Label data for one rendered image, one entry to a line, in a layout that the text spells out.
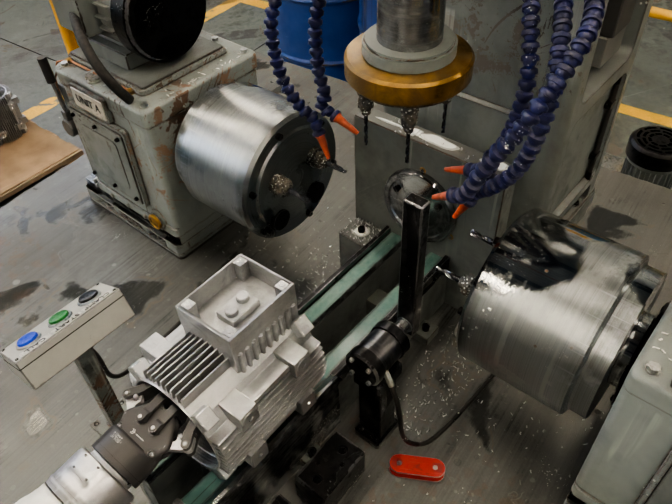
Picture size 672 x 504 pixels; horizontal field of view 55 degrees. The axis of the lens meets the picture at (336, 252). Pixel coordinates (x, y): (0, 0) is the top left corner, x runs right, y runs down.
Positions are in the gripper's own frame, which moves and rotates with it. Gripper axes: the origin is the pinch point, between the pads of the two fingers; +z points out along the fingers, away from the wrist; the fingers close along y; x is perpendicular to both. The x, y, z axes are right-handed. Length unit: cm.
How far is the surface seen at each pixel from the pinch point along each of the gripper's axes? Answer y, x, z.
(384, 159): 8.2, 5.3, 45.2
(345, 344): -4.1, 17.8, 16.7
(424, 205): -14.7, -14.6, 24.6
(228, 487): -7.6, 12.3, -12.1
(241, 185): 22.2, 1.4, 24.1
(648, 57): 34, 149, 306
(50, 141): 208, 100, 55
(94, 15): 59, -17, 29
